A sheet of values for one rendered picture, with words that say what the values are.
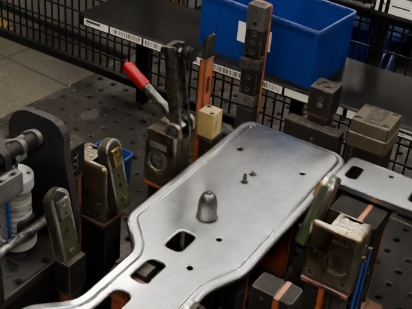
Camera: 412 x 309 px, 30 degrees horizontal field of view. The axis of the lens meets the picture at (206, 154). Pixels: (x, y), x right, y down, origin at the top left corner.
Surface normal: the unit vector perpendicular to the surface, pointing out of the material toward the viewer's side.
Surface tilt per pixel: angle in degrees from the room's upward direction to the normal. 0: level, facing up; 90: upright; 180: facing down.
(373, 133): 89
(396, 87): 0
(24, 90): 0
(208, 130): 90
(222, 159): 0
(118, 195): 78
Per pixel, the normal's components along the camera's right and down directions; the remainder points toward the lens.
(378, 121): 0.08, -0.83
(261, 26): -0.53, 0.43
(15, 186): 0.84, 0.34
